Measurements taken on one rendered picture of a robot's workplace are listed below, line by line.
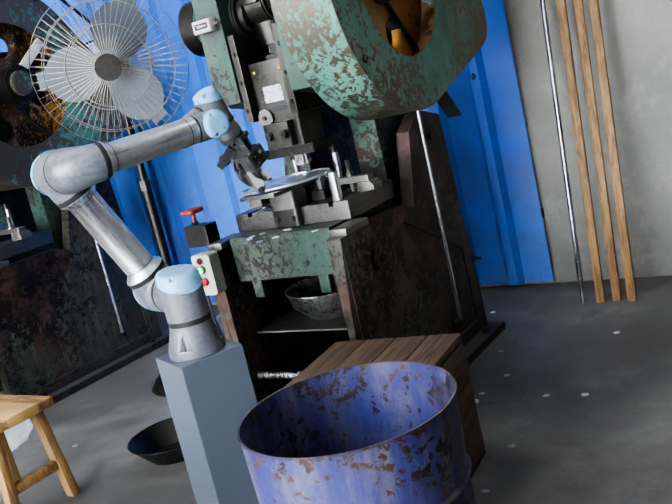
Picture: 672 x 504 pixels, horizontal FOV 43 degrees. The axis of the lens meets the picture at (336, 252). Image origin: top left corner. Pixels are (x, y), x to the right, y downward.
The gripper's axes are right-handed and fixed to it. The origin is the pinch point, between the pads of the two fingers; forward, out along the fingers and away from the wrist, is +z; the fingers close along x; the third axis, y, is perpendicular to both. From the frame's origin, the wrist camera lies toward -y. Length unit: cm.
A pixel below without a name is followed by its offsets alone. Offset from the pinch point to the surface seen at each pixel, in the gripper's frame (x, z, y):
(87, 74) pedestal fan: 30, -40, -84
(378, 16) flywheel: 44, -26, 36
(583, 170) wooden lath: 101, 78, 47
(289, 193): 7.0, 7.7, 2.3
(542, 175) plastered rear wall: 119, 90, 19
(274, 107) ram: 26.3, -12.7, -3.5
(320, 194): 15.5, 15.3, 5.2
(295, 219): 3.3, 15.2, 2.4
